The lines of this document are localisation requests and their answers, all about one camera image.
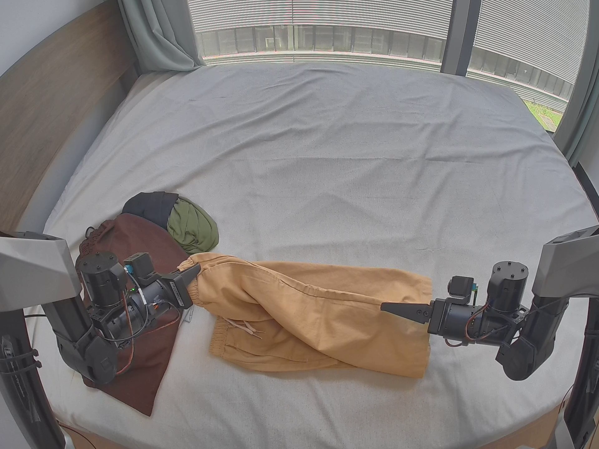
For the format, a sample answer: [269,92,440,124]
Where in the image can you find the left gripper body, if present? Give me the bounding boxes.
[138,272,194,321]

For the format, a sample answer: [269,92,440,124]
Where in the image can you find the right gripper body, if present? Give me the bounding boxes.
[429,297,475,342]

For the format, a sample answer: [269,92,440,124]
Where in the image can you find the tan shorts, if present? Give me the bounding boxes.
[177,252,432,380]

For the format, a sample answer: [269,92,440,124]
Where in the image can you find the bed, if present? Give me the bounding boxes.
[0,0,599,449]

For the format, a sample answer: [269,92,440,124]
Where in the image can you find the green garment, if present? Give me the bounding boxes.
[166,197,220,253]

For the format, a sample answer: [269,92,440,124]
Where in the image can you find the brown shorts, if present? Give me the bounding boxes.
[77,214,188,417]

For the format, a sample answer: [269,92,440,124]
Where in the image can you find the black garment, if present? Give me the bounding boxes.
[123,192,181,230]

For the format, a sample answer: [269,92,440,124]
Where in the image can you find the grey-green curtain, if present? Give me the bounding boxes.
[554,0,599,169]
[112,0,207,74]

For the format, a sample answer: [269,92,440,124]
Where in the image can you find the window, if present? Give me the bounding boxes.
[180,0,592,134]

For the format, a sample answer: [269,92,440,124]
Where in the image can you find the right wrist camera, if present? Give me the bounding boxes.
[447,275,479,305]

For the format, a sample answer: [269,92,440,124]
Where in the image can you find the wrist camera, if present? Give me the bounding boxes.
[447,275,479,305]
[124,252,153,282]

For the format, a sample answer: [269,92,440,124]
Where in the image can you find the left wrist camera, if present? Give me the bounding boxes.
[124,252,153,282]

